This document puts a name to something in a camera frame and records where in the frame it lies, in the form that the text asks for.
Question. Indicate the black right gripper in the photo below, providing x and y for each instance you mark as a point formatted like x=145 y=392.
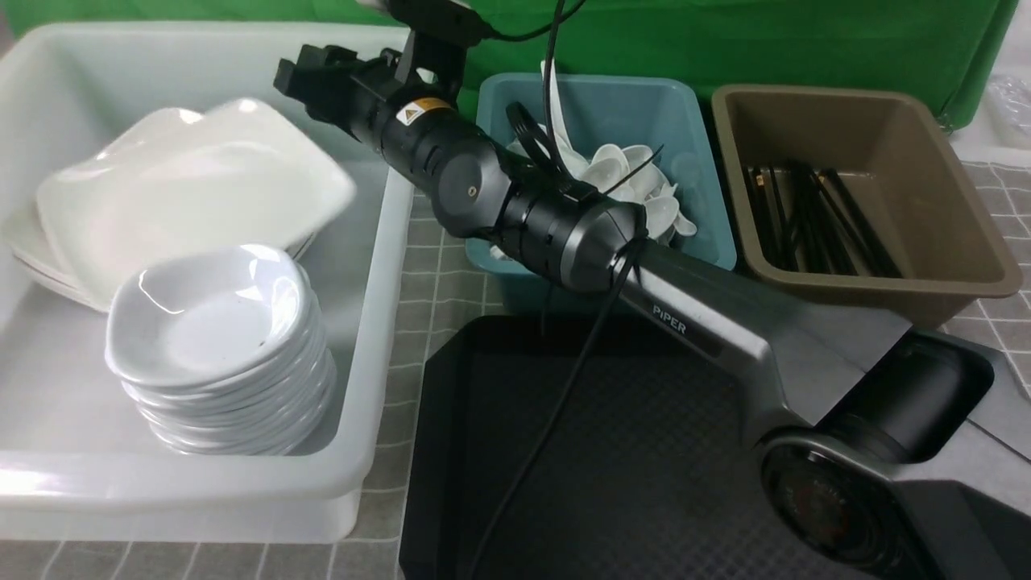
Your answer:
x=337 y=87

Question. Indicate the large white square plate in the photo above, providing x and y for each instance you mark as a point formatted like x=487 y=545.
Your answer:
x=240 y=173

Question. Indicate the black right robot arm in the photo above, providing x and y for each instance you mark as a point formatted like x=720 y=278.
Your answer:
x=891 y=449

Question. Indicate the upright white spoon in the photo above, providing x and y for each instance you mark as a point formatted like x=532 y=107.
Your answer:
x=552 y=89

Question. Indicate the stack of small white bowls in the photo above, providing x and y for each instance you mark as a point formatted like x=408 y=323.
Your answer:
x=224 y=352

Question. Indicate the stack of white square plates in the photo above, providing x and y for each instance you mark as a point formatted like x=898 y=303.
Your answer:
x=32 y=258

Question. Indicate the pile of white spoons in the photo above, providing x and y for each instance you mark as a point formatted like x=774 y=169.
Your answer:
x=627 y=174

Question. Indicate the teal plastic bin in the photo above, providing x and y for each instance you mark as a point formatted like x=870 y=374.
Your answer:
x=626 y=111

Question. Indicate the black serving tray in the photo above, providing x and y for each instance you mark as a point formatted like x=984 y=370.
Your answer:
x=644 y=478

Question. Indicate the large white plastic tub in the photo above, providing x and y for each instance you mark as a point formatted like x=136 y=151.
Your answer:
x=79 y=463

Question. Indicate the black chopsticks in bin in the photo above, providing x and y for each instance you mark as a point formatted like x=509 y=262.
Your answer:
x=808 y=221

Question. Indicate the brown plastic bin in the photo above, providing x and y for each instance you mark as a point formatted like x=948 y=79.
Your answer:
x=895 y=159

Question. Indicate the grey checkered tablecloth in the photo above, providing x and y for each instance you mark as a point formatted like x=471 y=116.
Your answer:
x=438 y=283

